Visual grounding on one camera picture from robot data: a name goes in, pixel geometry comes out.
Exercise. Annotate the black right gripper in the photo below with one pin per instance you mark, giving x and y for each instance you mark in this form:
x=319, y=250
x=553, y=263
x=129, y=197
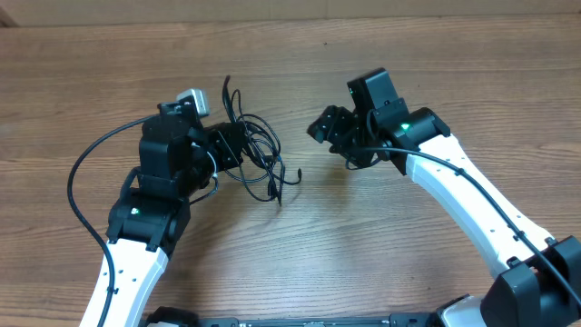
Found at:
x=330, y=129

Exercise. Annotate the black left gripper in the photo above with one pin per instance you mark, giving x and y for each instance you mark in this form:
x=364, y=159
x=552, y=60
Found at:
x=230, y=149

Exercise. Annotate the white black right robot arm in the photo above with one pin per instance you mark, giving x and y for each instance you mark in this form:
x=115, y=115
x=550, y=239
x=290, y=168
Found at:
x=536, y=277

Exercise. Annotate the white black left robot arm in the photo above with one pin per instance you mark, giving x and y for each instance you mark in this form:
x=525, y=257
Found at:
x=178, y=157

